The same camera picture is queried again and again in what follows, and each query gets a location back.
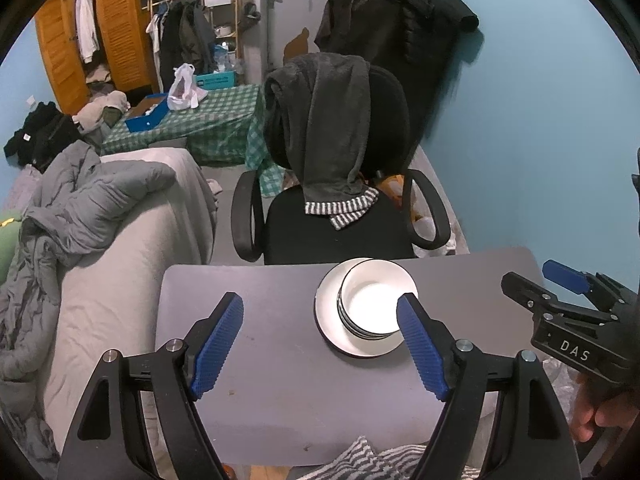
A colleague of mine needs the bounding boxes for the orange printed bag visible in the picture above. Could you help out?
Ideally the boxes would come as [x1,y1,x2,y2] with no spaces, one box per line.
[375,174,428,223]

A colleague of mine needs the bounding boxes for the black office chair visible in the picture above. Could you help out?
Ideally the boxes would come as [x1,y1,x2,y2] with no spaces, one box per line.
[230,53,451,264]

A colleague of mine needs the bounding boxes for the grey quilted duvet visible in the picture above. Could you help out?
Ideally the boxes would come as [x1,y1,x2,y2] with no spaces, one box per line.
[1,141,176,479]

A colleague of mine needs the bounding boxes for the striped grey white cloth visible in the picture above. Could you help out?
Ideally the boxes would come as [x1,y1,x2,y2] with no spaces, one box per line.
[286,436,426,480]

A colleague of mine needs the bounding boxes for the white plastic bag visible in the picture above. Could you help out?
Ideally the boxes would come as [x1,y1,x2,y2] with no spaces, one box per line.
[166,63,208,112]

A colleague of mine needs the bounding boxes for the blue flat box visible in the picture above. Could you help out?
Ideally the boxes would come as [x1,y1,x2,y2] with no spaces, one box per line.
[125,93,169,133]

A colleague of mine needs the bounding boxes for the dark clothes hanging on wall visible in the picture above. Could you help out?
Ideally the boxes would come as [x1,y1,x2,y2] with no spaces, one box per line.
[314,0,480,144]

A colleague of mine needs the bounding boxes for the green checkered tablecloth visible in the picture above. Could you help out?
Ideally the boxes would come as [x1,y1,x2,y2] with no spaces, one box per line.
[101,84,284,197]

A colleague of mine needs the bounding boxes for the dark grey hooded towel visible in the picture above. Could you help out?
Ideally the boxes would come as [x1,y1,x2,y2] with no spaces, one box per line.
[264,53,378,231]

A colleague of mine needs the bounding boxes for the bed with grey sheet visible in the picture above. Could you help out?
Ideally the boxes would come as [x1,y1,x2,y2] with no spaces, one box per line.
[40,148,216,448]

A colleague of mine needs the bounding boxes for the large white plate black rim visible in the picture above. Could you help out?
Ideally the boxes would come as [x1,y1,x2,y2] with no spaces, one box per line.
[314,258,404,359]

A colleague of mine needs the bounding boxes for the orange wooden wardrobe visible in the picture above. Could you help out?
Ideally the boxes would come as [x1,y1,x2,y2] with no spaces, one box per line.
[35,0,158,115]

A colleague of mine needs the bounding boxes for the person's right hand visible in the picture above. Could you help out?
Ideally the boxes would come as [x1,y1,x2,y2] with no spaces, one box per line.
[570,382,639,443]

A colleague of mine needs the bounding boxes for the white ribbed bowl black rim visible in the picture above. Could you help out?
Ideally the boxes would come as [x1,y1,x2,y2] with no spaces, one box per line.
[337,259,419,340]

